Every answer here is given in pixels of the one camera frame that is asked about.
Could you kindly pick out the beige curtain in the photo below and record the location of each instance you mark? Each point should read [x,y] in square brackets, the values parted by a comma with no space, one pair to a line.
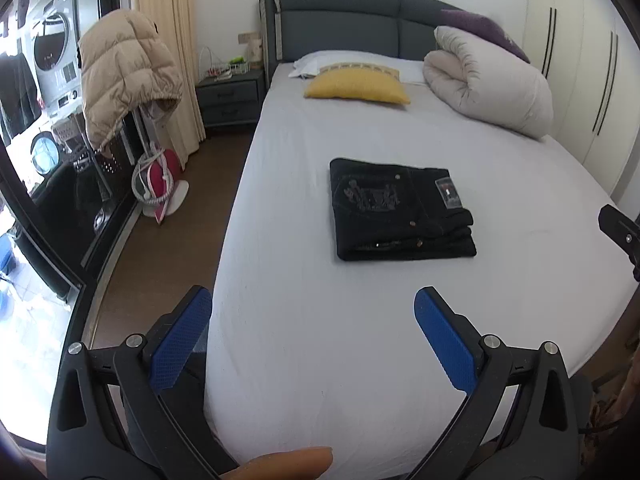
[167,10]

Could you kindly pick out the purple pillow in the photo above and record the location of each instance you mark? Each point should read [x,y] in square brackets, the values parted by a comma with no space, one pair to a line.
[480,27]

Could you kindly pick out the white washing machine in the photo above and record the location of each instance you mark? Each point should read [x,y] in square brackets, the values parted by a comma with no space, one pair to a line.
[55,45]

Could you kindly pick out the red and white steamer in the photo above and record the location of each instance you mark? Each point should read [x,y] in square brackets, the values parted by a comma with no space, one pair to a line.
[160,180]

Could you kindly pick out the beige puffer jacket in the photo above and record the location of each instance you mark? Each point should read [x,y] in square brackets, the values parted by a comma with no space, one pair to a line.
[125,75]

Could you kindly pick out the dark hanging clothes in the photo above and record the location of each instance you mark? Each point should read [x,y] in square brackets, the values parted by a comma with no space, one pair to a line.
[17,95]

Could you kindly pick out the black pants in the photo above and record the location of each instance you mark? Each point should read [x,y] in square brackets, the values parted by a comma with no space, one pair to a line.
[400,210]

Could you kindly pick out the white pillow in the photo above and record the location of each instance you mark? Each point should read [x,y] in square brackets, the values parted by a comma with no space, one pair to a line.
[345,59]

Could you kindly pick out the cream wardrobe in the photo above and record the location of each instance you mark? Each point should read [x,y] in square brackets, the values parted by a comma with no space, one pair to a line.
[575,60]

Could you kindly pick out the yellow pillow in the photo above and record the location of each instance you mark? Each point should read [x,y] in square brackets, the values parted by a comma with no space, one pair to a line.
[357,87]

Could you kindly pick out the grey upholstered headboard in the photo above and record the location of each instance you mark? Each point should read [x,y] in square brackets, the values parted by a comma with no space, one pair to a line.
[350,25]

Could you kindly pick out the bed with white sheet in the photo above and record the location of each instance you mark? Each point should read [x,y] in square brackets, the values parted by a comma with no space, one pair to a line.
[310,320]

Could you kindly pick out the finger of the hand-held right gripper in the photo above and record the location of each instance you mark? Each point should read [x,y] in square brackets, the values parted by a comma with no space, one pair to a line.
[622,232]

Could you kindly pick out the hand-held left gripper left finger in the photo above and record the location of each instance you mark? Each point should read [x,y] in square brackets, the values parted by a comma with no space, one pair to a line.
[177,345]

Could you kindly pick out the rolled white duvet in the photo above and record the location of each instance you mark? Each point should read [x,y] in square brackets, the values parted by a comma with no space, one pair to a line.
[490,85]

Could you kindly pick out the person's left hand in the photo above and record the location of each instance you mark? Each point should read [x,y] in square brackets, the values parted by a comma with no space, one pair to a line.
[280,465]

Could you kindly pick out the grey nightstand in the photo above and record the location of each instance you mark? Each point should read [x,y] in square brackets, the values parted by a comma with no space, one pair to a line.
[230,102]

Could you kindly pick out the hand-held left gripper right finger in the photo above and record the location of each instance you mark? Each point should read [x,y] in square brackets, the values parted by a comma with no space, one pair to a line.
[447,345]

